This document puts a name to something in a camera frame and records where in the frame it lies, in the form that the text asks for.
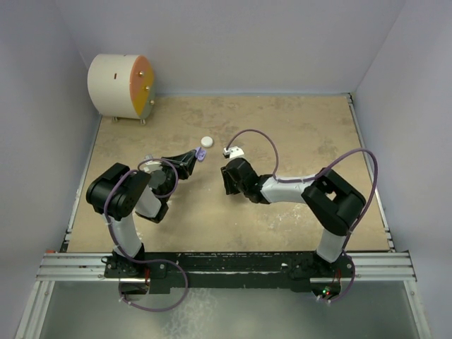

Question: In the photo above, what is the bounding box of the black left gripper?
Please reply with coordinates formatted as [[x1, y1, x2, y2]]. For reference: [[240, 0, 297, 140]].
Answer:
[[158, 150, 197, 202]]

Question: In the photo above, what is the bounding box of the purple earbud charging case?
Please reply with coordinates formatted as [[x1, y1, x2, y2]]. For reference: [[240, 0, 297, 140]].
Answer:
[[196, 147, 207, 162]]

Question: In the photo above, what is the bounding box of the white earbud charging case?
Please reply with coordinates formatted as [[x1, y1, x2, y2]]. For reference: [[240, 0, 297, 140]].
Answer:
[[201, 136, 214, 148]]

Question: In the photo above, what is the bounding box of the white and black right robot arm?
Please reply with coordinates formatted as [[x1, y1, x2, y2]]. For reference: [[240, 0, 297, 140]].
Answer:
[[221, 157, 367, 276]]

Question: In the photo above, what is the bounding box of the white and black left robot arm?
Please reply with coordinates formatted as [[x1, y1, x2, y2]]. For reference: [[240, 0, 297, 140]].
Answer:
[[85, 149, 198, 277]]

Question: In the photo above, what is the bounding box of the white cylinder with orange face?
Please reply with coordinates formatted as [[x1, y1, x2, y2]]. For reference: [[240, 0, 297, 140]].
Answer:
[[87, 54, 155, 124]]

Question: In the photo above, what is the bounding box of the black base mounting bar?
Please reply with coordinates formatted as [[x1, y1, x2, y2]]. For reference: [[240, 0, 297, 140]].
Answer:
[[101, 251, 355, 297]]

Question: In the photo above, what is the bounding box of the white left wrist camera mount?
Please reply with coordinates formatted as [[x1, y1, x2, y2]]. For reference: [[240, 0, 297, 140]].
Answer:
[[141, 154, 162, 174]]

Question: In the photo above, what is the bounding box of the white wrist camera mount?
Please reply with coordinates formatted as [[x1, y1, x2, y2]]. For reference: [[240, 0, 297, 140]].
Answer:
[[141, 154, 162, 174], [222, 146, 244, 160]]

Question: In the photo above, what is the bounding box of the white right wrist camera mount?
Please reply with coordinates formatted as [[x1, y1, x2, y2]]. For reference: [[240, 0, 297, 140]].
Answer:
[[222, 146, 244, 160]]

